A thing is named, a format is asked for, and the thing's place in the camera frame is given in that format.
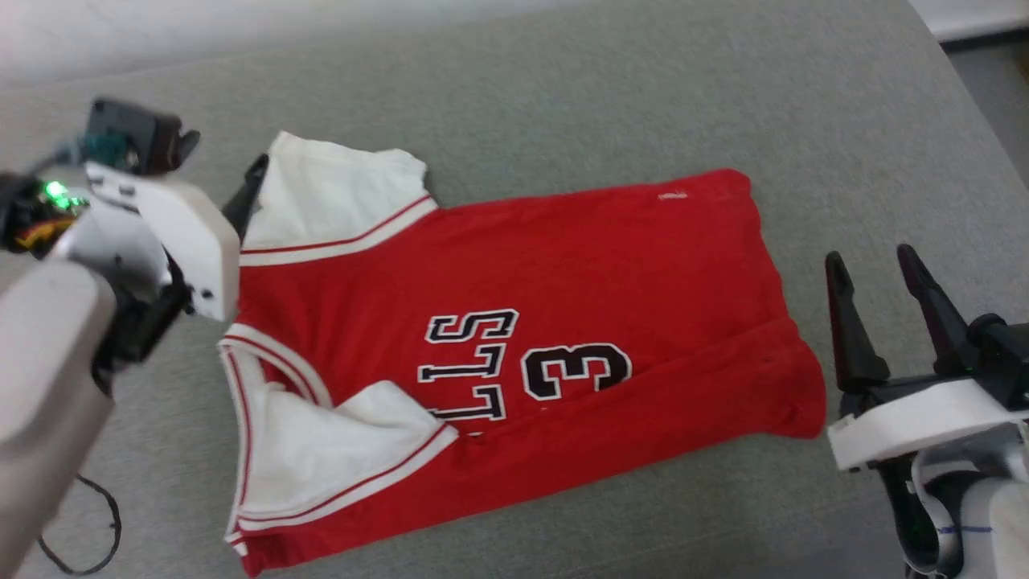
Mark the red white basketball jersey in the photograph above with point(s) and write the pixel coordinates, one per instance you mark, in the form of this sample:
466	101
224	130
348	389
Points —
514	322

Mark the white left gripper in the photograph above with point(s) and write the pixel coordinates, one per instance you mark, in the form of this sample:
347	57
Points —
189	229

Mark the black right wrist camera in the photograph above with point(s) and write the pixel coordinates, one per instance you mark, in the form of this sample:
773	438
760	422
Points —
1005	358

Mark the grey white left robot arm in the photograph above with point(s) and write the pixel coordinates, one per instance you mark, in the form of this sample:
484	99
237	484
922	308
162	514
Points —
48	386

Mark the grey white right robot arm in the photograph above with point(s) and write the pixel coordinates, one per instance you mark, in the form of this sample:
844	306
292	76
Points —
973	515

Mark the grey fabric sofa cushion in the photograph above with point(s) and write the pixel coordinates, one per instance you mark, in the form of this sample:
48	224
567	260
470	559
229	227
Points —
563	104

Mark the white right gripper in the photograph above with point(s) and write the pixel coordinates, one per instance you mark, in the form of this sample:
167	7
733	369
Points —
916	418

